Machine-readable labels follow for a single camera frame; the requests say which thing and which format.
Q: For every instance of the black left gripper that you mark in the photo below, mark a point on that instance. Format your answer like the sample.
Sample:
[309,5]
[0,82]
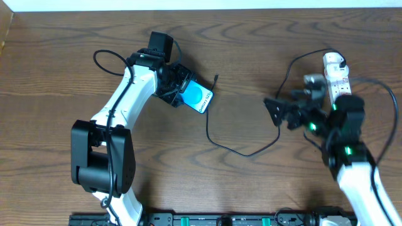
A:
[177,88]

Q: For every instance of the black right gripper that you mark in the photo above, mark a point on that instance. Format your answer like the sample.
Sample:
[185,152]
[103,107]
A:
[291,113]

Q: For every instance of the blue Galaxy smartphone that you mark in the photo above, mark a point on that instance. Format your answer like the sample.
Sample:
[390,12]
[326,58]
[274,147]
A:
[197,97]

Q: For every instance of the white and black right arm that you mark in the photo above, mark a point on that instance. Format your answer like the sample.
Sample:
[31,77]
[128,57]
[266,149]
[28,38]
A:
[349,160]

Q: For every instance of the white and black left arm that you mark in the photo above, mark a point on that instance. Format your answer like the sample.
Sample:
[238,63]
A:
[102,153]

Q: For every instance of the white USB charger adapter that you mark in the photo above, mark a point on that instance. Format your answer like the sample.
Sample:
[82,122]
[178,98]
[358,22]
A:
[335,67]

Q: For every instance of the white power strip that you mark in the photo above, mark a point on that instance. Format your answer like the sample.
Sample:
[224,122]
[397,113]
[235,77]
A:
[337,88]

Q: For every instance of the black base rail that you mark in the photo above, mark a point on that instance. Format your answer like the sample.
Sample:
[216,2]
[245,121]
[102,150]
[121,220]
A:
[283,217]

